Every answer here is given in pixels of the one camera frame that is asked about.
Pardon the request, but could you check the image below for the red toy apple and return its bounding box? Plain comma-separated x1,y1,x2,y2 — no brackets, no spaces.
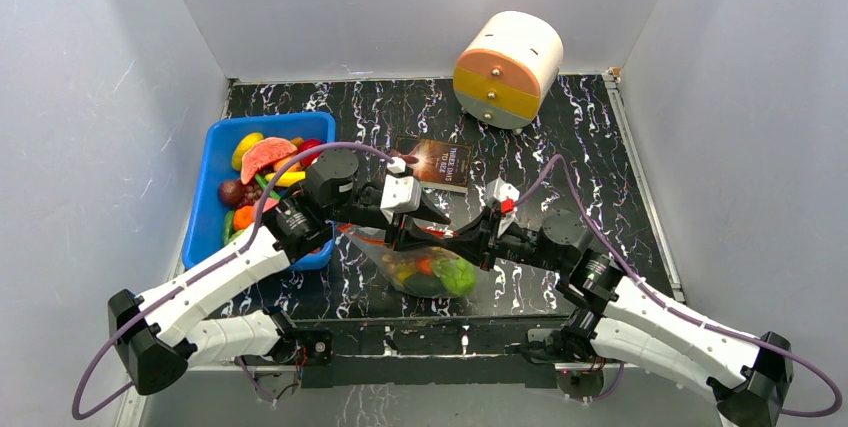
298,139,323,169

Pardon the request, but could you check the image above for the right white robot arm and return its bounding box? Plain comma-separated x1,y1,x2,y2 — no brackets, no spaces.
424,208,792,426

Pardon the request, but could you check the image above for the round three-drawer cabinet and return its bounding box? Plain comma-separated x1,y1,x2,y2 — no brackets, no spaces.
452,11,564,134

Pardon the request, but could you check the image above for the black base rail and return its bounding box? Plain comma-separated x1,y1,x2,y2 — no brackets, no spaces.
254,314,657,391

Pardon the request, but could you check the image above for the blue plastic bin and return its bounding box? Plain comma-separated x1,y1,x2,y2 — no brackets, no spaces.
181,112,336,270

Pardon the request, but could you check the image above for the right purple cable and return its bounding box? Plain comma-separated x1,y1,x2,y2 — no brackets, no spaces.
513,154,844,419

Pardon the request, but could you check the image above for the pink toy watermelon slice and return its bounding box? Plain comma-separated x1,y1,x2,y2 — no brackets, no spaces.
240,137,298,185

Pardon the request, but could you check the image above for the yellow toy mango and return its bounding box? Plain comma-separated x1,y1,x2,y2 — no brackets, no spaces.
231,132,264,171

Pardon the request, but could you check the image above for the green toy lime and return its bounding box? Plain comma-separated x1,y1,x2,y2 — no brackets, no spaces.
432,257,477,296

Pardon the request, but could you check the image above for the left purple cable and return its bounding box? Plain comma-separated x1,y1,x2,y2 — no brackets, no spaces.
71,141,399,421

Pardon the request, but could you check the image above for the dark paperback book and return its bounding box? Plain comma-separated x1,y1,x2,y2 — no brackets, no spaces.
390,137,474,194

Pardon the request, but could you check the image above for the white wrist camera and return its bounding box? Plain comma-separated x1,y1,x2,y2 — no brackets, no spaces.
380,157,423,220
484,178,520,237

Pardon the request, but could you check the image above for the clear zip top bag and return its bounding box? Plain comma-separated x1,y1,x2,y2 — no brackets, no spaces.
338,224,464,299

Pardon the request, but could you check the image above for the single yellow toy banana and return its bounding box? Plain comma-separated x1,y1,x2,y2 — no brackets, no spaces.
257,171,306,188

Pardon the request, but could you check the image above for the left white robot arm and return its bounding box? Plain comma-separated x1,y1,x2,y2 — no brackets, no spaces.
108,142,450,395

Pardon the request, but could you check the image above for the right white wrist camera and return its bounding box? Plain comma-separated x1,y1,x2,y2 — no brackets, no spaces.
484,178,520,237

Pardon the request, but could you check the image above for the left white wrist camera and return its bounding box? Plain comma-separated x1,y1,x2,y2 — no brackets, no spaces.
380,157,423,220

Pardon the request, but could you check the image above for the orange toy tangerine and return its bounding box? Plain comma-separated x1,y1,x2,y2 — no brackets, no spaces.
232,205,255,231

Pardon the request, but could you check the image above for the purple cable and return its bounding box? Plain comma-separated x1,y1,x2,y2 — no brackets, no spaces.
71,141,399,421
513,154,844,419

